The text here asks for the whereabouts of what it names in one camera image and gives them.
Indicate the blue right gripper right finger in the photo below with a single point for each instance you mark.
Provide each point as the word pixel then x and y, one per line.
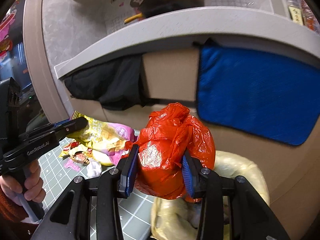
pixel 190 173

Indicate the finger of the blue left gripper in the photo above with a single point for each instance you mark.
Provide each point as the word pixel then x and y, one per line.
pixel 61 122

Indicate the red plastic bottle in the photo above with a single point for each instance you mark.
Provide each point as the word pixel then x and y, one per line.
pixel 309 18

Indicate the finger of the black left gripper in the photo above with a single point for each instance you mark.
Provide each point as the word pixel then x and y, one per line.
pixel 72 126

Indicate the white countertop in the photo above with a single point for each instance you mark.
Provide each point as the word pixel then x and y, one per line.
pixel 231 26

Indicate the yellow label oil bottle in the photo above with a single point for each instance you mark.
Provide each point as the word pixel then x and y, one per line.
pixel 295 11

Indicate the yellow pink chip bag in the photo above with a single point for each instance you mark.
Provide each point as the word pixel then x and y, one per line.
pixel 106 140

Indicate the black hanging cloth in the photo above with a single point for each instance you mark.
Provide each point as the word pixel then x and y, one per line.
pixel 117 85

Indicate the blue hanging towel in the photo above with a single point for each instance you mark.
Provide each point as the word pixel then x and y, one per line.
pixel 260 93

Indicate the red plastic bag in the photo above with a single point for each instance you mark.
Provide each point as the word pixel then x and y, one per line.
pixel 169 133

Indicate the white tissue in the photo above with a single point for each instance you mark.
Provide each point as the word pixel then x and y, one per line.
pixel 94 169

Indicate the person's left hand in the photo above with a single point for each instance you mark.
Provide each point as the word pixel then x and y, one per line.
pixel 34 185

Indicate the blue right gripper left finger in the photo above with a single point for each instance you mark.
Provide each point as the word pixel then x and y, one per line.
pixel 128 167

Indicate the black wok orange handle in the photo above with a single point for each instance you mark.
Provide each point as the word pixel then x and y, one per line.
pixel 150 8

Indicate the yellow red noodle bag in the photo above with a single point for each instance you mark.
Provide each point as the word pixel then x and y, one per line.
pixel 79 153

